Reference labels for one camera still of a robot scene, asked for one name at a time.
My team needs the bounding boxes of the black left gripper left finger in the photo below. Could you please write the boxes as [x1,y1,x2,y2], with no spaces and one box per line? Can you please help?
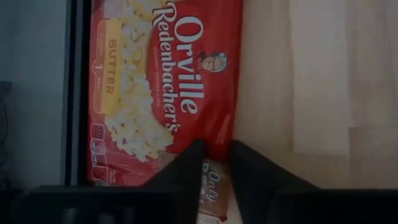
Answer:
[144,139,205,224]

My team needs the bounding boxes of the red Orville popcorn bag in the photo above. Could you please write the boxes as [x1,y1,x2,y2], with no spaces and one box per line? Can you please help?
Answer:
[86,0,244,187]
[157,151,233,223]

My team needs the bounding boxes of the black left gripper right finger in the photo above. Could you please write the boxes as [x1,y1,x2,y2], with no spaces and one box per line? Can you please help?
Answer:
[229,139,318,224]

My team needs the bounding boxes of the black aluminium rig frame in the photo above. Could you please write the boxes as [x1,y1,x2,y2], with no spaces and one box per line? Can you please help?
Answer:
[63,0,91,187]

